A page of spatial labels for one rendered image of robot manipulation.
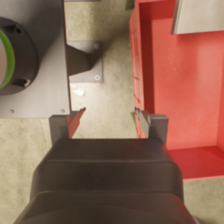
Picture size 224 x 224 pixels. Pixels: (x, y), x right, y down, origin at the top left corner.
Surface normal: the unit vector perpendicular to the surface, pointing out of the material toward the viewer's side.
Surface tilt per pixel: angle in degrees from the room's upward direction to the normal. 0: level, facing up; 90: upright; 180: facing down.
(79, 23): 0
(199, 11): 30
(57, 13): 0
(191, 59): 0
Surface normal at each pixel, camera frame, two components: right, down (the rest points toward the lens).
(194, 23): 0.04, 0.72
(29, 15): 0.00, 0.28
